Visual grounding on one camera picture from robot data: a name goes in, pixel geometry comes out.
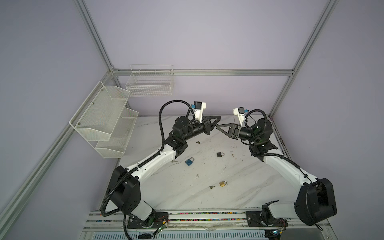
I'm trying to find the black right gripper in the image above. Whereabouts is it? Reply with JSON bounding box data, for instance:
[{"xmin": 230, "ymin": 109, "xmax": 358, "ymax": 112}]
[{"xmin": 216, "ymin": 123, "xmax": 259, "ymax": 144}]

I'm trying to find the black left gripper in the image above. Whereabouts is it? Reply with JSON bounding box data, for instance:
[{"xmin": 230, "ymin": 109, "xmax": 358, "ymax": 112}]
[{"xmin": 183, "ymin": 115, "xmax": 221, "ymax": 142}]

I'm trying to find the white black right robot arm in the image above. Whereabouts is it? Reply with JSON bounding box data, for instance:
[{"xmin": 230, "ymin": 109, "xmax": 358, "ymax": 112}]
[{"xmin": 217, "ymin": 119, "xmax": 337, "ymax": 226}]

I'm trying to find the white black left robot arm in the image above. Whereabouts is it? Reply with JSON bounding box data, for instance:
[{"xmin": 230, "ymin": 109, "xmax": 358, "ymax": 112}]
[{"xmin": 101, "ymin": 116, "xmax": 221, "ymax": 222}]

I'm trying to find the blue padlock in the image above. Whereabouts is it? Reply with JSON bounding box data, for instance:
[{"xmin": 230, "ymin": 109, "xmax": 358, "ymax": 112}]
[{"xmin": 185, "ymin": 158, "xmax": 195, "ymax": 166}]

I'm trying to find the white mesh two-tier shelf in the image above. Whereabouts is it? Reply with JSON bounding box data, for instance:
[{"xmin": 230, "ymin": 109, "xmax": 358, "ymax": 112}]
[{"xmin": 69, "ymin": 82, "xmax": 139, "ymax": 159}]

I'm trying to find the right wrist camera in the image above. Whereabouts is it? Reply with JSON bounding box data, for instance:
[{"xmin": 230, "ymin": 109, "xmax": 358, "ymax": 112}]
[{"xmin": 233, "ymin": 107, "xmax": 249, "ymax": 127}]

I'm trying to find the white wire basket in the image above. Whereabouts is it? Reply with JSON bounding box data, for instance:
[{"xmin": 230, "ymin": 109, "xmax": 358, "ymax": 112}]
[{"xmin": 126, "ymin": 65, "xmax": 174, "ymax": 97}]

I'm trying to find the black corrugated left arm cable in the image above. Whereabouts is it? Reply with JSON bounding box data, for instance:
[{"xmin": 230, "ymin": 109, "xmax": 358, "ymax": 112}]
[{"xmin": 100, "ymin": 99, "xmax": 193, "ymax": 217}]

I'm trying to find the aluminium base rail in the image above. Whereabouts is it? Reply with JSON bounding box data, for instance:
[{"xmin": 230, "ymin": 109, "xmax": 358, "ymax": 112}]
[{"xmin": 80, "ymin": 209, "xmax": 337, "ymax": 240}]

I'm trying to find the aluminium cage frame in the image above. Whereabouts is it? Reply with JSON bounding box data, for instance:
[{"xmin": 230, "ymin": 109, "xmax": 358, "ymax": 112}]
[{"xmin": 1, "ymin": 1, "xmax": 339, "ymax": 219}]

